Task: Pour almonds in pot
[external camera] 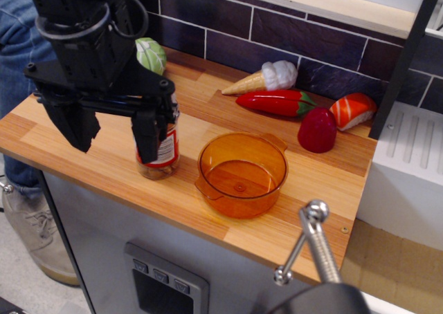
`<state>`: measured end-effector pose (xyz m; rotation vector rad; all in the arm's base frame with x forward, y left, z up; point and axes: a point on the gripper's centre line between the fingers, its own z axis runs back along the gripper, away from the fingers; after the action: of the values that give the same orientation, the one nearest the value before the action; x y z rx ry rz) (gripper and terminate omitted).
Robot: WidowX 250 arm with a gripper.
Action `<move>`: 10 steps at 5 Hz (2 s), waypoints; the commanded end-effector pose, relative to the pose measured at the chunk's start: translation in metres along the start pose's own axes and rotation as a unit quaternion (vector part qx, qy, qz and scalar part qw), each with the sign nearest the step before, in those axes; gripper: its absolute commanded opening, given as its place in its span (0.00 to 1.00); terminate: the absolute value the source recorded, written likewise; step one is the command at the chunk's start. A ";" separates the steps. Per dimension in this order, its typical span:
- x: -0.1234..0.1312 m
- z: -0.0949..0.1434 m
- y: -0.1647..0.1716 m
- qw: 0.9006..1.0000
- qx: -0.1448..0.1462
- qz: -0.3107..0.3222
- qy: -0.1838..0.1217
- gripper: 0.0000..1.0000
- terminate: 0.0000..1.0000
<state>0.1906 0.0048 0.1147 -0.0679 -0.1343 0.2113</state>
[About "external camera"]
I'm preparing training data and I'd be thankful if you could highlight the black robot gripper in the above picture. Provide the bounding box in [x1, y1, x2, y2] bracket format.
[23, 3, 177, 165]

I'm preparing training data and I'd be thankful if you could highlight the clear almond jar red label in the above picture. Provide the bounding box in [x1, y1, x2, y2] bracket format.
[133, 93, 180, 180]

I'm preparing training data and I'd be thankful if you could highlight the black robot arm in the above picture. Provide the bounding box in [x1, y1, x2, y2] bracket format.
[24, 0, 178, 163]

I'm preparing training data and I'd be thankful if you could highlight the orange transparent plastic pot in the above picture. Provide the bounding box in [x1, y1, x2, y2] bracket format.
[195, 132, 289, 219]

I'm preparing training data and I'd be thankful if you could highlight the green toy cabbage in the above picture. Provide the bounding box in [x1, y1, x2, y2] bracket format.
[136, 37, 167, 75]

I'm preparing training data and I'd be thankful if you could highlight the beige sneaker shoe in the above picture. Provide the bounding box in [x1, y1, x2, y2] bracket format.
[2, 190, 80, 286]

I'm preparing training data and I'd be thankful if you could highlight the grey toy kitchen cabinet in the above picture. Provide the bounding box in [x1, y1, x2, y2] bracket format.
[39, 172, 307, 313]

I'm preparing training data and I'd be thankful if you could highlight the person leg in jeans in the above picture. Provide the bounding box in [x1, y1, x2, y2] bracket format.
[1, 0, 55, 203]

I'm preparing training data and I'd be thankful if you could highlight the grey dishwasher control panel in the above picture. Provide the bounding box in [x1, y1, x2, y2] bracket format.
[124, 242, 210, 314]

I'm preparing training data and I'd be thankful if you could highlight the red toy chili pepper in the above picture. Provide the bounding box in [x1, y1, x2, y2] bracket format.
[236, 90, 316, 117]

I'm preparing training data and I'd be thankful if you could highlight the toy ice cream cone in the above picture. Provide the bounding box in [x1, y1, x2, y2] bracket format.
[221, 60, 298, 95]

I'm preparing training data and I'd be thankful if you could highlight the red toy strawberry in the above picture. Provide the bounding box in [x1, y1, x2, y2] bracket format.
[298, 108, 337, 154]

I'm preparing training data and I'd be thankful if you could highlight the toy salmon sushi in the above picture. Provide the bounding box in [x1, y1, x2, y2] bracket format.
[329, 93, 377, 131]

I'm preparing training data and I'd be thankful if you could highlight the white toy sink unit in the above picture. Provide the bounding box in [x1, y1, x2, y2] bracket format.
[357, 102, 442, 250]

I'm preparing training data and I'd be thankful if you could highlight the black vertical frame post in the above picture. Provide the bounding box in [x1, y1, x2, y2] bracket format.
[368, 0, 438, 140]

